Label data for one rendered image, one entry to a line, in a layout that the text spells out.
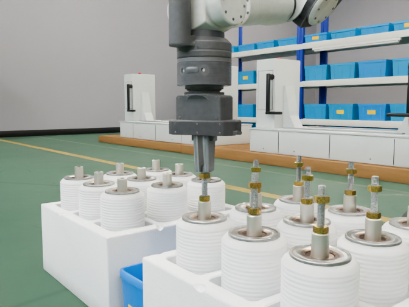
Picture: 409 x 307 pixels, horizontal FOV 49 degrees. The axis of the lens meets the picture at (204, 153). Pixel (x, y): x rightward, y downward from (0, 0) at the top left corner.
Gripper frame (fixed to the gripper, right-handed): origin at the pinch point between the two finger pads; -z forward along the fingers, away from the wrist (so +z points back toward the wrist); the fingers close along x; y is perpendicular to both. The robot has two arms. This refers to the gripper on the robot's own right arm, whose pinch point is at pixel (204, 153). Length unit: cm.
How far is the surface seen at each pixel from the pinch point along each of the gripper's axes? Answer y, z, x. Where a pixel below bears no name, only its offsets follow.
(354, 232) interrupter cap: 0.6, -10.7, 23.8
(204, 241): -4.2, -13.4, 2.0
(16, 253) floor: 27, -36, -75
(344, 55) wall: 989, 120, -120
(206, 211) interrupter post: -0.7, -9.5, 0.7
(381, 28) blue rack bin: 527, 101, -11
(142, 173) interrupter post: 28.6, -9.2, -31.0
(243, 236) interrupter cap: -7.7, -10.6, 9.7
